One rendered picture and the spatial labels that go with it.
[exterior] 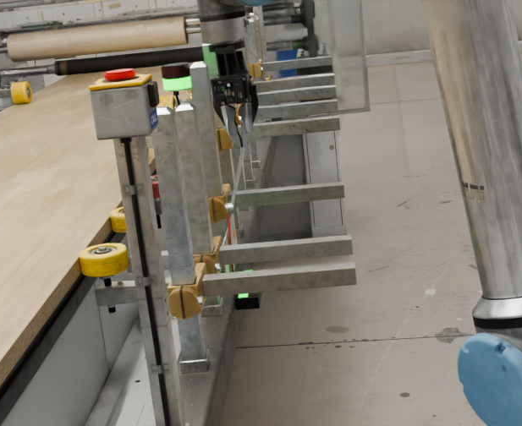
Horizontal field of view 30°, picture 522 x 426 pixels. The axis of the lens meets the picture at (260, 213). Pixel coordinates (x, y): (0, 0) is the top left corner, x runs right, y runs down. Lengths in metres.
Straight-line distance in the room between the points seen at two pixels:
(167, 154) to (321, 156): 2.89
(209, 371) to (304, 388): 1.54
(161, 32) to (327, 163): 0.94
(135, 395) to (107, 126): 0.67
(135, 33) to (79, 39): 0.25
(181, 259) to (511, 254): 0.55
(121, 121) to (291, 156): 3.30
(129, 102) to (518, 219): 0.51
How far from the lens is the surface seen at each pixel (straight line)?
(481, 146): 1.26
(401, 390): 3.09
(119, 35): 4.38
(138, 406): 1.73
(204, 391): 1.55
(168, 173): 1.52
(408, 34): 10.69
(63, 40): 4.44
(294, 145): 4.49
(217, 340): 1.74
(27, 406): 1.43
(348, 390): 3.11
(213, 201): 2.02
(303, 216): 4.57
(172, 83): 1.99
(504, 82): 1.26
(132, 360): 1.92
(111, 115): 1.23
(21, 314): 1.42
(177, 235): 1.55
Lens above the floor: 1.36
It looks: 15 degrees down
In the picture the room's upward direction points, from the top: 6 degrees counter-clockwise
